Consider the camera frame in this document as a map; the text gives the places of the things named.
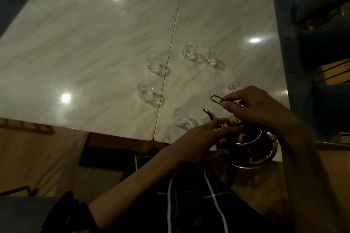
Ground person's right hand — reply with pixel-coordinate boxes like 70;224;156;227
221;85;296;133

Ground dark table base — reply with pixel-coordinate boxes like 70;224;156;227
79;133;168;172

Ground black shirt sleeve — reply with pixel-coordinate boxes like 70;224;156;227
40;190;100;233

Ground group of small clear glasses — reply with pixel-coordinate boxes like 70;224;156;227
137;39;244;133

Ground person's right forearm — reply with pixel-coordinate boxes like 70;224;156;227
273;110;350;233

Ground golden metal teapot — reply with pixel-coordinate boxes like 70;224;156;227
202;94;278;169

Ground dark checked trousers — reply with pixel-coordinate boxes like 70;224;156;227
120;154;277;233

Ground blue upholstered chair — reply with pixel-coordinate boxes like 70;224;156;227
273;0;350;143

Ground person's left hand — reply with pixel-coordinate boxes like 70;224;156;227
169;117;245;165

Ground person's left forearm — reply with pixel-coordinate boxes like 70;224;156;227
88;145;187;231

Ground grey bench seat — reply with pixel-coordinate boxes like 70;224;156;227
0;195;62;233

